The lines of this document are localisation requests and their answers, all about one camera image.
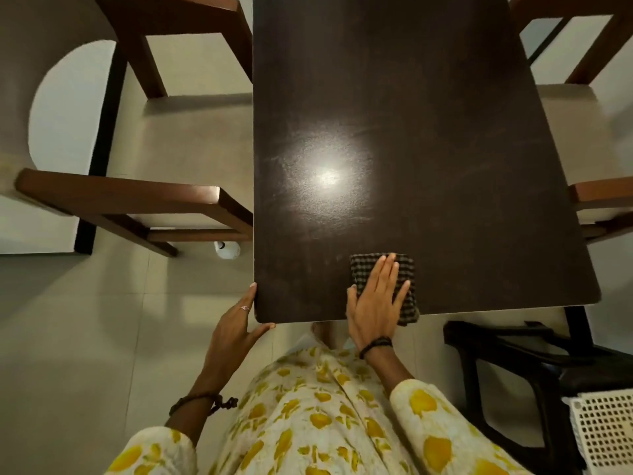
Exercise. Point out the person's right hand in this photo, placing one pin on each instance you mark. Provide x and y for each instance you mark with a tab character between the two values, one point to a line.
373	311

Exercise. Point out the dark checkered cleaning cloth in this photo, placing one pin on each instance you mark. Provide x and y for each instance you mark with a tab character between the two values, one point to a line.
361	267

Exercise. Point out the person's left hand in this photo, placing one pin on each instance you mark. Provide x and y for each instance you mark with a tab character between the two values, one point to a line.
230	346

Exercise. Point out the small white round object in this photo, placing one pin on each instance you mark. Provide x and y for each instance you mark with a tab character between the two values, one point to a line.
227	249

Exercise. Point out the dark brown table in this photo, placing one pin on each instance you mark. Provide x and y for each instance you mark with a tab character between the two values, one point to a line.
420	118

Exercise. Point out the wooden chair with beige cushion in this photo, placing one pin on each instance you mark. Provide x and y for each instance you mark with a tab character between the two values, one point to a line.
573	133
188	138

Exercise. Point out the white and yellow patterned garment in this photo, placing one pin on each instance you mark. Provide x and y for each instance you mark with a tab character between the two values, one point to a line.
306	420

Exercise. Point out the person's left forearm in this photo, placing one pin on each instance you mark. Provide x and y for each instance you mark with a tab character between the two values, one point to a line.
193	422

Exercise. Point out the white plastic lattice panel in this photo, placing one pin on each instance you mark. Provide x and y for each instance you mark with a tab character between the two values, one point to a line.
603	430

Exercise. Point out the person's right forearm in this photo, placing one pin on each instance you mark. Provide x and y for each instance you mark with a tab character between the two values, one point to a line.
388	368

